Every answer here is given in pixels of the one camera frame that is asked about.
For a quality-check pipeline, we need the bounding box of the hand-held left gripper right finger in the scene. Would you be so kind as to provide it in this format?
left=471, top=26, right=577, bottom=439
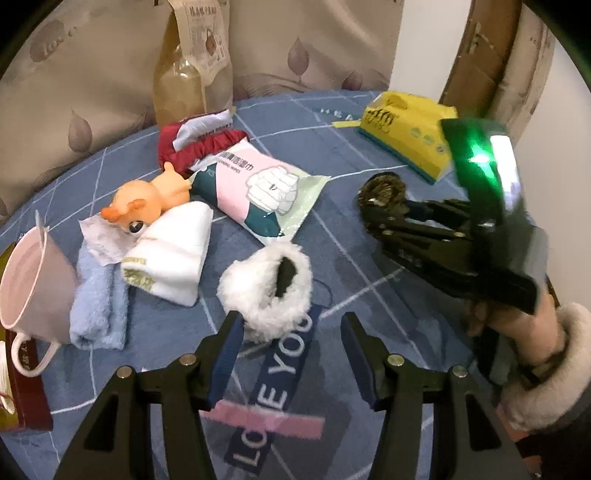
left=341, top=311, right=532, bottom=480

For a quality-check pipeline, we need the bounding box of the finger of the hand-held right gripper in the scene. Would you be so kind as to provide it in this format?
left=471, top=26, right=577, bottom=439
left=367, top=198, right=474, bottom=234
left=379, top=230, right=477, bottom=297

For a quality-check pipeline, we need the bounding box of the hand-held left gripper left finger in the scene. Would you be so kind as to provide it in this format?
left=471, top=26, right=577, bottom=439
left=53, top=310, right=245, bottom=480

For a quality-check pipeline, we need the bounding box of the dark patterned hair scrunchie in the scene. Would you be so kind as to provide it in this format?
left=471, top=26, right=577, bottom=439
left=358, top=172, right=409, bottom=217

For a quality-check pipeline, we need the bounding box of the orange rubber duck toy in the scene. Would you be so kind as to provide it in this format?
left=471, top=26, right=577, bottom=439
left=100, top=162, right=192, bottom=236

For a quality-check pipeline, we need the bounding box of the red and white cloth pouch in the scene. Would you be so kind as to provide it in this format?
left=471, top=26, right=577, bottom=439
left=157, top=108, right=250, bottom=178

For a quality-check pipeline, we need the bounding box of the person's right hand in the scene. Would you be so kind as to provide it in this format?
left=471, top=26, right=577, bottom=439
left=464, top=279, right=568, bottom=367

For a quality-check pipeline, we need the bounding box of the blue printed bed sheet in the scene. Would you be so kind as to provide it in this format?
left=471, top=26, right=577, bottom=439
left=0, top=90, right=555, bottom=480

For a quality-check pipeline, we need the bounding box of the yellow tissue pack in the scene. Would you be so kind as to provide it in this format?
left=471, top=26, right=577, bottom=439
left=358, top=91, right=459, bottom=185

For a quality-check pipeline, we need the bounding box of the white folded towel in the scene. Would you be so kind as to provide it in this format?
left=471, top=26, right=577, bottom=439
left=121, top=200, right=213, bottom=306

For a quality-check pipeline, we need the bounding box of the blue folded towel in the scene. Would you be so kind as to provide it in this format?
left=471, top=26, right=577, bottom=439
left=69, top=251, right=129, bottom=350

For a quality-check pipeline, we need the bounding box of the wooden door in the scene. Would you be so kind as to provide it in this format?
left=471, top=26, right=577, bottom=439
left=438, top=0, right=557, bottom=139

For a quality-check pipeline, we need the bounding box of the wet wipes pack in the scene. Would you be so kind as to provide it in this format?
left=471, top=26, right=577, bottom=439
left=189, top=141, right=331, bottom=245

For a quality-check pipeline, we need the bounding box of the pink cup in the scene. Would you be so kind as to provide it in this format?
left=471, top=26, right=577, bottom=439
left=0, top=226, right=80, bottom=377

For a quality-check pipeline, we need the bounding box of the dark red box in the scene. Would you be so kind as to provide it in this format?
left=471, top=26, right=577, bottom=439
left=0, top=244, right=54, bottom=432

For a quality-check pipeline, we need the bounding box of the brown paper snack bag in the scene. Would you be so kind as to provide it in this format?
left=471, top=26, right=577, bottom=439
left=153, top=0, right=234, bottom=127

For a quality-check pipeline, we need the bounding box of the beige leaf-print headboard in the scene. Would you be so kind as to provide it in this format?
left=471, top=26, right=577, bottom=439
left=0, top=0, right=404, bottom=222

